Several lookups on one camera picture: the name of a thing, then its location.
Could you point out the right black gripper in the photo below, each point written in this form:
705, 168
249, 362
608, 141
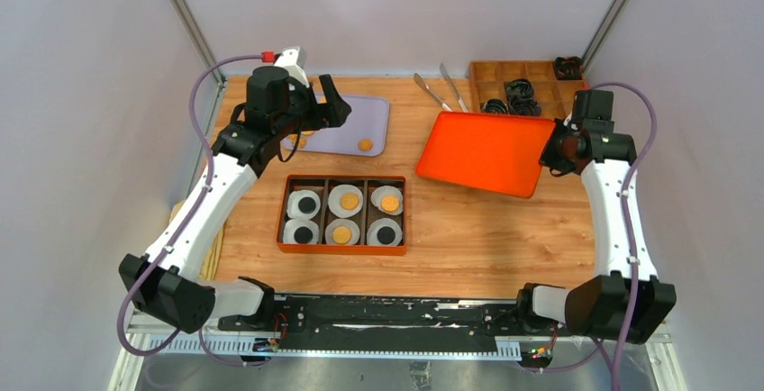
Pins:
548, 157

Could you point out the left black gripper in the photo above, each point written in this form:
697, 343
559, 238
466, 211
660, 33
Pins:
331, 113

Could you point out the lavender cookie tray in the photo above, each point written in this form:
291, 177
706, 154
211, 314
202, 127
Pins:
367, 120

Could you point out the orange box lid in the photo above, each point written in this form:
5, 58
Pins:
492, 152

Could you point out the round yellow biscuit boxed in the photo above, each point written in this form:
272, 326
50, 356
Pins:
349, 201

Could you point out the black sandwich cookie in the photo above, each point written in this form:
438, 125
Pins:
308, 205
303, 235
386, 235

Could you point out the round yellow biscuit cup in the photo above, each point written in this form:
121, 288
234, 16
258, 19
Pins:
390, 204

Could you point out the metal tongs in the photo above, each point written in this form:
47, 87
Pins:
446, 94

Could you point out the round yellow biscuit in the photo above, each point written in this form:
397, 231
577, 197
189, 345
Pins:
342, 235

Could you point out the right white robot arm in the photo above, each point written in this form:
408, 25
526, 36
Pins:
625, 299

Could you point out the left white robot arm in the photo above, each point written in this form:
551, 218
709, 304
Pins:
164, 282

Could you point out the swirl butter cookie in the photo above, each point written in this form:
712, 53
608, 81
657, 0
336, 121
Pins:
365, 145

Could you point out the wooden compartment organizer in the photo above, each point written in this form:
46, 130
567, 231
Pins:
488, 80

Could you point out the rolled dark fabric right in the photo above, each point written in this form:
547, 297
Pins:
525, 107

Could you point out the rolled dark fabric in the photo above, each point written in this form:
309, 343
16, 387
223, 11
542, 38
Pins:
525, 107
519, 88
494, 106

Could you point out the rolled dark fabric top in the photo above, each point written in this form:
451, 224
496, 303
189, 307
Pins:
519, 88

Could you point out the black object in corner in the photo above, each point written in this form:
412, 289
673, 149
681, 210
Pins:
568, 68

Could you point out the white paper cup back-middle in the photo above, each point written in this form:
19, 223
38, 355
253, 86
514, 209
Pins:
334, 200

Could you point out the rolled dark fabric left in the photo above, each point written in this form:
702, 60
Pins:
494, 106

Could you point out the white paper cup back-right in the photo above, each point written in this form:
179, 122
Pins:
382, 191

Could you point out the white paper cup back-left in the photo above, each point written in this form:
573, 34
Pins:
291, 209

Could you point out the orange compartment box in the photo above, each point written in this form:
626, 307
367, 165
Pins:
322, 185

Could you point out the white paper cup front-left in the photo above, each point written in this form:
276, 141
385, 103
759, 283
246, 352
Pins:
292, 224

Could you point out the white paper cup front-middle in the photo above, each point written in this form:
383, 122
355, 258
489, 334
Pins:
342, 222

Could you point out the white paper cup front-right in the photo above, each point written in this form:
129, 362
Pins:
372, 231

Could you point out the yellow cloth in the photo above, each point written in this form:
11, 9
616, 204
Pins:
206, 257

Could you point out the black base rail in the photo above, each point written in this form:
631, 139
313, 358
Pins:
395, 325

